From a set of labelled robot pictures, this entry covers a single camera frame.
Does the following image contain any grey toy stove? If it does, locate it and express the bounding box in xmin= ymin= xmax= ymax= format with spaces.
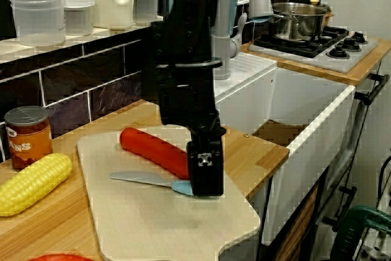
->
xmin=247 ymin=25 xmax=379 ymax=74

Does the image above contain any wooden stove countertop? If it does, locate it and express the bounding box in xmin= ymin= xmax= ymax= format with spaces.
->
xmin=240 ymin=31 xmax=391 ymax=87

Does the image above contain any black cabinet handle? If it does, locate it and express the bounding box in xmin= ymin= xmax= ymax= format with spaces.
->
xmin=322 ymin=186 xmax=358 ymax=233

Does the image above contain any red toy sausage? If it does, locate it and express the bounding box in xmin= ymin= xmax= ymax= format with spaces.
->
xmin=119 ymin=127 xmax=192 ymax=181

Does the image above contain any red plate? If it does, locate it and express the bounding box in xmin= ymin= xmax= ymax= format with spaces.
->
xmin=29 ymin=253 xmax=92 ymax=261

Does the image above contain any yellow toy corn cob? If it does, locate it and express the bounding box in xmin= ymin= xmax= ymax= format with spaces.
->
xmin=0 ymin=153 xmax=73 ymax=217

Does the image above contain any orange bean can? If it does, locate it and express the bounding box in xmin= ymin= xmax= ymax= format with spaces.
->
xmin=4 ymin=105 xmax=53 ymax=172

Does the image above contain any grey toy faucet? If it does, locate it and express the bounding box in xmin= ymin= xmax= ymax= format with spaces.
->
xmin=210 ymin=0 xmax=274 ymax=81

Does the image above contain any clear container white lid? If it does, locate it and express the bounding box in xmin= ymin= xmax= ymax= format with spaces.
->
xmin=128 ymin=0 xmax=162 ymax=27
xmin=62 ymin=0 xmax=95 ymax=37

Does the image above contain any green clamp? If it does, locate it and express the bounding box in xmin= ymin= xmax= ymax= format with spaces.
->
xmin=331 ymin=205 xmax=391 ymax=261

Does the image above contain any white toy sink unit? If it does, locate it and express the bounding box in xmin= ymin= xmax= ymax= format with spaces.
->
xmin=210 ymin=51 xmax=357 ymax=246

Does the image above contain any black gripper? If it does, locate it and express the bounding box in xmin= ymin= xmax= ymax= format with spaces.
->
xmin=156 ymin=61 xmax=227 ymax=198

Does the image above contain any black stove knob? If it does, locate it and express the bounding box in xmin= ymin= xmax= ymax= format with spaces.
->
xmin=340 ymin=37 xmax=361 ymax=53
xmin=326 ymin=43 xmax=350 ymax=59
xmin=351 ymin=31 xmax=369 ymax=45

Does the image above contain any clear lidless plastic container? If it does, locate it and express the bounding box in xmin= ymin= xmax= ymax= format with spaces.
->
xmin=9 ymin=0 xmax=65 ymax=47

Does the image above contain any steel cooking pot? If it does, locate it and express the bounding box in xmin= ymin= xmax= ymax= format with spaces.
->
xmin=268 ymin=0 xmax=334 ymax=43

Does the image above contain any light wooden cutting board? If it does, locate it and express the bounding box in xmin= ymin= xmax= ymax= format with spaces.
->
xmin=76 ymin=125 xmax=261 ymax=261

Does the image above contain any blue-handled toy knife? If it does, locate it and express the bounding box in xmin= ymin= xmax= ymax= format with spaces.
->
xmin=109 ymin=171 xmax=196 ymax=197

